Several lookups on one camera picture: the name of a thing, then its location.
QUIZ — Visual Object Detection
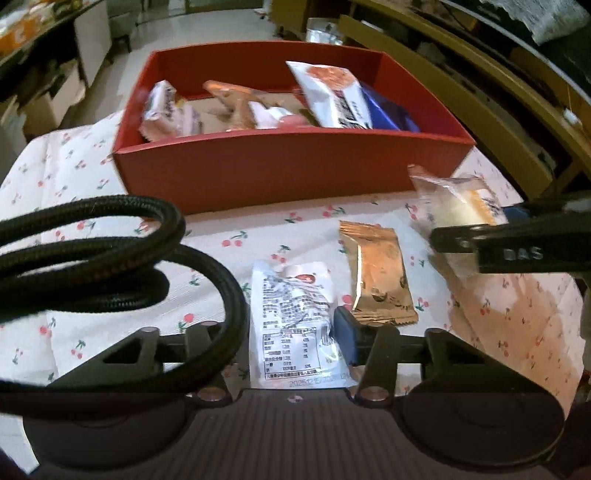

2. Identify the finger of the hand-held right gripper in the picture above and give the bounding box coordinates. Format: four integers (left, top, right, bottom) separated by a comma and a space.
501, 189, 591, 225
429, 219, 591, 275

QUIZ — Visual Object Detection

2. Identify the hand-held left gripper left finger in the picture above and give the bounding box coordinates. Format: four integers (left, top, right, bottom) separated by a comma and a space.
48, 323, 252, 407

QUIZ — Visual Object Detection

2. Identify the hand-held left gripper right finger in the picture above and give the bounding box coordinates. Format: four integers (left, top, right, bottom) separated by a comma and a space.
333, 305, 532, 404

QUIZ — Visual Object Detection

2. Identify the clear white snack packet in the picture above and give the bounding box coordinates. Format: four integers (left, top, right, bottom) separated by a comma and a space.
248, 261, 358, 388

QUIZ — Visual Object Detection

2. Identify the beige snack packet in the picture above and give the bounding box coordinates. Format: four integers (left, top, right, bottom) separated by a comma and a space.
407, 164, 511, 282

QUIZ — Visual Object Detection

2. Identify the purple blue snack packet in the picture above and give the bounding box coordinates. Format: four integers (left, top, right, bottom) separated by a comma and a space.
359, 82, 422, 133

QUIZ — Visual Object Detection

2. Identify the red cardboard box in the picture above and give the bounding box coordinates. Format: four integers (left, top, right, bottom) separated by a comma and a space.
112, 39, 476, 215

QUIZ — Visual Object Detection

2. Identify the white noodle-print snack packet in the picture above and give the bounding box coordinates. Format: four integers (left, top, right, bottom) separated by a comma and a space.
285, 60, 374, 130

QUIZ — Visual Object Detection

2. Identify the plastic bag of snacks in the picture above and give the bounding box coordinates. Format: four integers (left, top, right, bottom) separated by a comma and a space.
0, 0, 61, 56

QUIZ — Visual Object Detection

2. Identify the golden brown snack packet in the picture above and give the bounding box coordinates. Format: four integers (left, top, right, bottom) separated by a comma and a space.
338, 220, 419, 328

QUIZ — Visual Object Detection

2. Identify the cherry printed tablecloth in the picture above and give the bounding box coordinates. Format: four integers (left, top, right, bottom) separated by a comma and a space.
0, 108, 589, 462

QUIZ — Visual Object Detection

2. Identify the white patterned cloth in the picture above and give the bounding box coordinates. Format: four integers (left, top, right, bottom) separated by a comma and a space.
522, 0, 591, 44

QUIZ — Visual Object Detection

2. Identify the red white snack packet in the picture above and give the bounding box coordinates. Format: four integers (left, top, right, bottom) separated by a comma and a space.
249, 102, 319, 130

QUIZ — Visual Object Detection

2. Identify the pink white snack packet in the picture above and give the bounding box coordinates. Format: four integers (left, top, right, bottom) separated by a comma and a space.
139, 80, 206, 141

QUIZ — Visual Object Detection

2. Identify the orange snack packet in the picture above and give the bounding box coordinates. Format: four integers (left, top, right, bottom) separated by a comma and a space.
202, 80, 301, 132

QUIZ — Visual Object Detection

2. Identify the silver foil bag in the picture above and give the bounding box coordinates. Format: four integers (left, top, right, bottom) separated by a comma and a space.
305, 17, 345, 46

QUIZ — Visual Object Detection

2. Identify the white cabinet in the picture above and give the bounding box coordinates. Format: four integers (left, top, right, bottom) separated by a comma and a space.
74, 4, 114, 88

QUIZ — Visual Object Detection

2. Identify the wooden chair frame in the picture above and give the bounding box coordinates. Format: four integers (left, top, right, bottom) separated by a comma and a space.
339, 15, 557, 197
355, 0, 591, 155

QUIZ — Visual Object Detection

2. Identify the black braided cable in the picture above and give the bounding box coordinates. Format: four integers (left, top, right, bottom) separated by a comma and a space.
0, 195, 245, 407

